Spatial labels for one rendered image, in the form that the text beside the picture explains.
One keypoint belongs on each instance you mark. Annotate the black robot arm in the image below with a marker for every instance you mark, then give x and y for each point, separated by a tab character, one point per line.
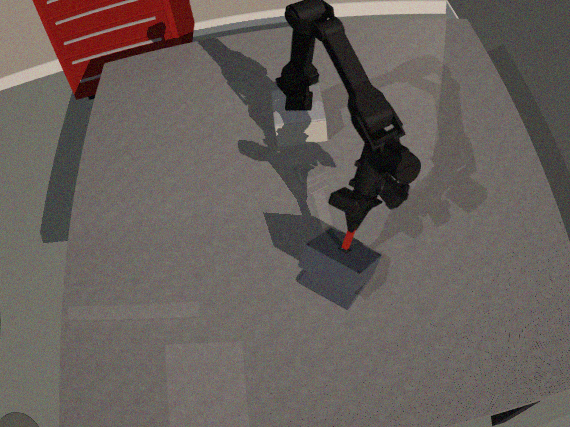
370	112

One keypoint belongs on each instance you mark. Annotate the grey sloped panel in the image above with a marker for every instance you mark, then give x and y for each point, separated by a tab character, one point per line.
335	273

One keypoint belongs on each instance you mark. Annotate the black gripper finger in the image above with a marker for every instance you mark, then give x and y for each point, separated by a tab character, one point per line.
352	222
371	204

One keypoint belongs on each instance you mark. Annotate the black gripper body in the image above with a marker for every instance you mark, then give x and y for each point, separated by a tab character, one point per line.
354	202

